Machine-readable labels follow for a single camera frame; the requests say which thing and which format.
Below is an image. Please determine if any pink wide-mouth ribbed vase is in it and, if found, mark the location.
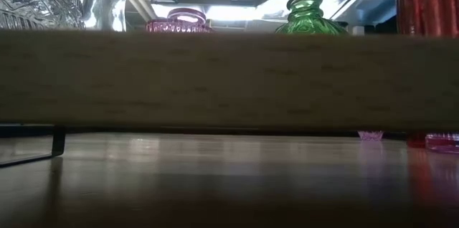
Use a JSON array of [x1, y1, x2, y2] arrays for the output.
[[144, 6, 215, 34]]

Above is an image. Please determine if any green faceted glass vase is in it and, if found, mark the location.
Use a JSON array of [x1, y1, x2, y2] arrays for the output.
[[274, 0, 349, 36]]

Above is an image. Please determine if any pink diamond-cut glass vase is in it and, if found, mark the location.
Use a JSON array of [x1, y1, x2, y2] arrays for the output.
[[357, 130, 384, 142]]

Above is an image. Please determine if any clear textured glass vase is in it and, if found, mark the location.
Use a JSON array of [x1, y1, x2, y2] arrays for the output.
[[0, 0, 87, 31]]

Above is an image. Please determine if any light wooden shelf board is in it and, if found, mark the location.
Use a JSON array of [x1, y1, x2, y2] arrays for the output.
[[0, 29, 459, 133]]

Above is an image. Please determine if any black metal shelf leg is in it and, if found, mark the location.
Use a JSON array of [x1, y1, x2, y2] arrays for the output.
[[0, 126, 67, 168]]

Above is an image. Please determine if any black aluminium table frame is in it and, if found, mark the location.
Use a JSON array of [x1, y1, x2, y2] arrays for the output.
[[0, 123, 459, 141]]

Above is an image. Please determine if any silver angled duct hood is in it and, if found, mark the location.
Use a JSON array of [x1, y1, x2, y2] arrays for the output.
[[311, 0, 397, 28]]

